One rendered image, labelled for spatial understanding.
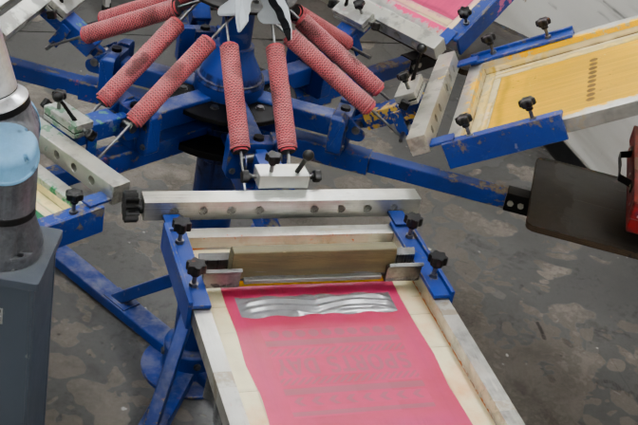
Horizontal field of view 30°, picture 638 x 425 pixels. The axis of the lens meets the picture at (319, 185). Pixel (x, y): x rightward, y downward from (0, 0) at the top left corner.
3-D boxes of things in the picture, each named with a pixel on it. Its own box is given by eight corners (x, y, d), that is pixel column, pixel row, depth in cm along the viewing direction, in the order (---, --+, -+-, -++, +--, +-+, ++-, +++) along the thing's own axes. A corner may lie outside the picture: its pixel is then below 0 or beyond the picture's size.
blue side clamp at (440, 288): (448, 316, 269) (455, 291, 265) (428, 317, 267) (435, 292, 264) (403, 241, 293) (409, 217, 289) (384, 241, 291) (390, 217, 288)
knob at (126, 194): (149, 228, 272) (153, 201, 269) (124, 229, 270) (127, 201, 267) (144, 211, 278) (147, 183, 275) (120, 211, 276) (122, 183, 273)
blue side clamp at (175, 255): (208, 328, 251) (212, 302, 247) (185, 329, 249) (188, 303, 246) (181, 247, 275) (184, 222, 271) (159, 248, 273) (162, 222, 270)
